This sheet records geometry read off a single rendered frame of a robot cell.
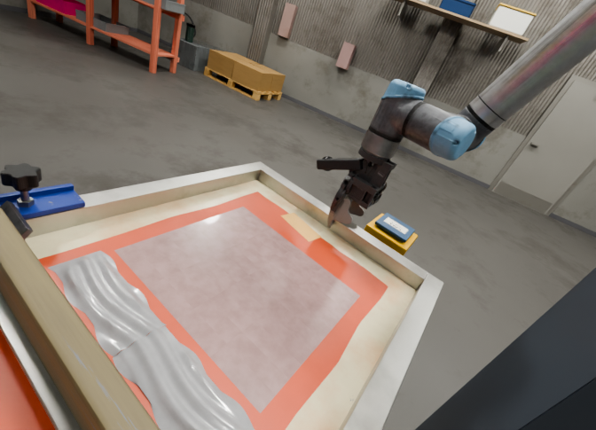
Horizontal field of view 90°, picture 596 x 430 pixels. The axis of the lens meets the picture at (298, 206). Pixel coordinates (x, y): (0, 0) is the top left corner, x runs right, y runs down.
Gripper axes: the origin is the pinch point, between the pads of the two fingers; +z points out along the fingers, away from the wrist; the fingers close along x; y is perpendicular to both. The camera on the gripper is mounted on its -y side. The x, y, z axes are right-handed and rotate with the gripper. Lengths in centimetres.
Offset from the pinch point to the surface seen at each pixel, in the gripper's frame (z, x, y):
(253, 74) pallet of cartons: 56, 379, -381
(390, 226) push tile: 0.9, 16.4, 11.1
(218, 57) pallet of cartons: 55, 367, -464
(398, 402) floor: 98, 56, 53
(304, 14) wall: -65, 501, -398
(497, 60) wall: -102, 586, -49
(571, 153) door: -13, 625, 130
